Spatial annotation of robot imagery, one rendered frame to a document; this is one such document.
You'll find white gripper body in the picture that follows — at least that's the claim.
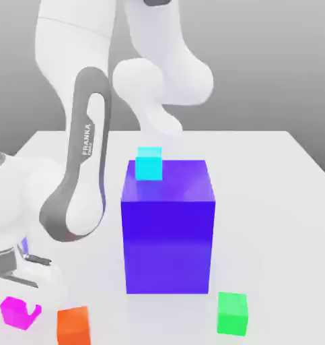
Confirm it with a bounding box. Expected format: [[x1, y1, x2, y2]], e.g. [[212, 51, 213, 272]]
[[0, 263, 67, 307]]

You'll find large blue box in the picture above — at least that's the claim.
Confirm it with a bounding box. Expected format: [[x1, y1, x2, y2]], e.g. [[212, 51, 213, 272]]
[[120, 159, 216, 295]]

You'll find small magenta cube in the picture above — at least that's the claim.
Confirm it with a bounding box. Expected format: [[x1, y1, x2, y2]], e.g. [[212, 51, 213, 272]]
[[0, 296, 42, 331]]

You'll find small orange cube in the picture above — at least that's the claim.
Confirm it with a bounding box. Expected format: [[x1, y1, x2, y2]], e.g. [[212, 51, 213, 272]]
[[56, 305, 92, 345]]

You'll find small cyan cube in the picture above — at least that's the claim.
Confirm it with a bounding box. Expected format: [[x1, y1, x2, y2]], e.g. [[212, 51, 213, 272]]
[[135, 146, 164, 181]]

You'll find small green cube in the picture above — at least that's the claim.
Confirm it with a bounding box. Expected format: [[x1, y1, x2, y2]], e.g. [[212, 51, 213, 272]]
[[216, 291, 249, 337]]

